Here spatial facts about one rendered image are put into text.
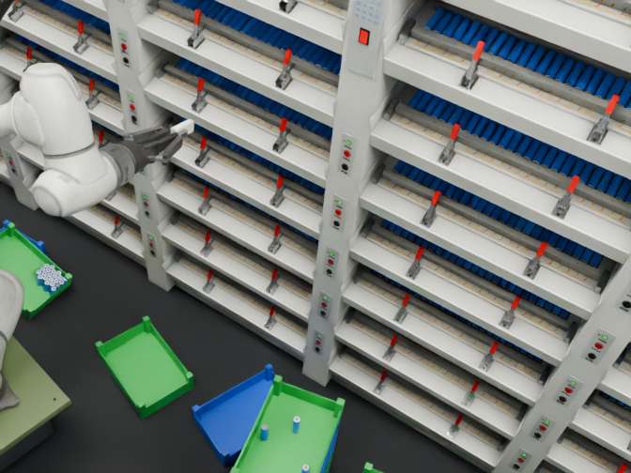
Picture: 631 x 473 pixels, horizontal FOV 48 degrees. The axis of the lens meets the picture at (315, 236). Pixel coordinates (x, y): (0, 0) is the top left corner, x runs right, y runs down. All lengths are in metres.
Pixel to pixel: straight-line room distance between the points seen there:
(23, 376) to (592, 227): 1.66
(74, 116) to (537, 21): 0.86
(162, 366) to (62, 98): 1.33
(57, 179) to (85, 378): 1.23
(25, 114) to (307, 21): 0.61
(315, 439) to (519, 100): 1.03
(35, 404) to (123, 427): 0.32
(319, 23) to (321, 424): 1.04
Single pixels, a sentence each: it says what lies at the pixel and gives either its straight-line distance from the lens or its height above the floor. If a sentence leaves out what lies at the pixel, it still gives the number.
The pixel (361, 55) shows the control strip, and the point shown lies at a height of 1.32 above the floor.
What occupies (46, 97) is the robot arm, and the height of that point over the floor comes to 1.32.
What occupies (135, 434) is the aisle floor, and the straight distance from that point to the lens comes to 2.44.
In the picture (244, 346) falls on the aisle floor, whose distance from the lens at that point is 2.58.
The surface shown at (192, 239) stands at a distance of 2.44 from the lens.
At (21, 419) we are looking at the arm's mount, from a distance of 2.28.
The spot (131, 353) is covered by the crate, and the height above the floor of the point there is 0.00.
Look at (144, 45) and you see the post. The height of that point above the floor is 1.06.
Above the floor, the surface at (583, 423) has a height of 0.53.
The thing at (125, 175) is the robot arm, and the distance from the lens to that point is 1.55.
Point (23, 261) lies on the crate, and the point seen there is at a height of 0.07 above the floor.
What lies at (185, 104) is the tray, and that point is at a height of 0.94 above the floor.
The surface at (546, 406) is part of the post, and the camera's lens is 2.00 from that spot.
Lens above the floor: 2.16
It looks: 48 degrees down
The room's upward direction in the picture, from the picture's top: 7 degrees clockwise
